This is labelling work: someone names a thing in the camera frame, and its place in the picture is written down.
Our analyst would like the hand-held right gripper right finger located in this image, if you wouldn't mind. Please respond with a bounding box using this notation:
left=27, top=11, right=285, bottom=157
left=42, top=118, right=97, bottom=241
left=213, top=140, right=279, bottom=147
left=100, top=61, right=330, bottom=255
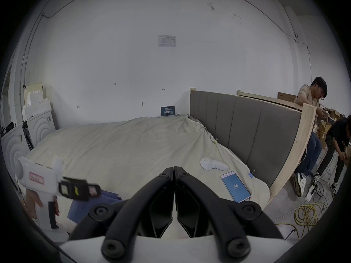
left=174, top=166, right=284, bottom=261

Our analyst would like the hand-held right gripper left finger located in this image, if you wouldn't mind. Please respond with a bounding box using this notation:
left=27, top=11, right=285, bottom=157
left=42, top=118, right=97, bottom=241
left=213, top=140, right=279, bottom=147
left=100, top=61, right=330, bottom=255
left=69, top=167, right=174, bottom=261

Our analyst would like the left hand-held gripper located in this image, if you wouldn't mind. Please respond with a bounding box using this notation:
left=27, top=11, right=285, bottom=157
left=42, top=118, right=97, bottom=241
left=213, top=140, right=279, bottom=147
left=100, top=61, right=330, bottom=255
left=18, top=155, right=101, bottom=229

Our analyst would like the person's left hand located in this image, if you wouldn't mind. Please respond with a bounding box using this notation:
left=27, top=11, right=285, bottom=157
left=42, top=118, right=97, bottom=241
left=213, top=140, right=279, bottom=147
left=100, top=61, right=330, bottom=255
left=24, top=188, right=44, bottom=223

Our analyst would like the dark blue garment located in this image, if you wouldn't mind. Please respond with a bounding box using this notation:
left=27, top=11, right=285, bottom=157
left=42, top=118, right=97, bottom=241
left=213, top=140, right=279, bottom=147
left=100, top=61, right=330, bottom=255
left=67, top=189, right=123, bottom=225

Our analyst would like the white hand controller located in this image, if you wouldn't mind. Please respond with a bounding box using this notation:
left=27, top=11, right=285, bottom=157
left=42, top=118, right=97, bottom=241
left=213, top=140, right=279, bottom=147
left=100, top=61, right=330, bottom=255
left=200, top=157, right=230, bottom=172

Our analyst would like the phone with blue screen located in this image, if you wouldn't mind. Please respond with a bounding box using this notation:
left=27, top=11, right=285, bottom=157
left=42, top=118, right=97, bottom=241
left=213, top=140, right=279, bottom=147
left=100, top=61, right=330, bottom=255
left=220, top=171, right=252, bottom=203

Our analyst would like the bed with beige sheet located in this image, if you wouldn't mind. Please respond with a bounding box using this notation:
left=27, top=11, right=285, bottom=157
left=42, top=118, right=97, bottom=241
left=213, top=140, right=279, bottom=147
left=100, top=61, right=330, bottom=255
left=25, top=114, right=270, bottom=243

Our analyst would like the white foam packing panel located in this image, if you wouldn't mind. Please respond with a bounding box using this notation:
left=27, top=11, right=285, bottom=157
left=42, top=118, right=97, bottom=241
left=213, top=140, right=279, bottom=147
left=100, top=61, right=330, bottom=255
left=0, top=131, right=35, bottom=176
left=22, top=108, right=59, bottom=150

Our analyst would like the grey padded headboard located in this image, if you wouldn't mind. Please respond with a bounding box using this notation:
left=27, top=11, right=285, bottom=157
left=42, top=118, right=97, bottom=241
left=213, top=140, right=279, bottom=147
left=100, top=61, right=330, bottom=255
left=189, top=87, right=317, bottom=203

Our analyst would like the stack of white foam pieces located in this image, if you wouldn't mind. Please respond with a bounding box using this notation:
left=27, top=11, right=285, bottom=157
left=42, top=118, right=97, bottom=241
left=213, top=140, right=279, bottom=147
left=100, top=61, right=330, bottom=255
left=23, top=82, right=53, bottom=121

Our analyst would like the pile of cartons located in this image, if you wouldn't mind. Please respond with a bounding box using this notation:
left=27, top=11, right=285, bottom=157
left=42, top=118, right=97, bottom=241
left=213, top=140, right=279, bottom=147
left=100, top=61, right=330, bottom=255
left=315, top=106, right=346, bottom=150

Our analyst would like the paper notice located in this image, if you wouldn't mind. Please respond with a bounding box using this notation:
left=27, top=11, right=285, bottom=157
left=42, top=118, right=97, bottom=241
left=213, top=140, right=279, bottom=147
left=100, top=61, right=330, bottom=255
left=158, top=35, right=176, bottom=47

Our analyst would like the yellow cable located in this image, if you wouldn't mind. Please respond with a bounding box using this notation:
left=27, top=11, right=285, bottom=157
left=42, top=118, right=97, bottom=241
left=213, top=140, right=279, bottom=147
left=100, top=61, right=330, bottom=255
left=275, top=201, right=329, bottom=233

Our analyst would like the wooden bed frame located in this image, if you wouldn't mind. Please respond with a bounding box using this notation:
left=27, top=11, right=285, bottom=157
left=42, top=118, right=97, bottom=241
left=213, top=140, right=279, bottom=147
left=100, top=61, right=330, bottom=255
left=237, top=90, right=305, bottom=112

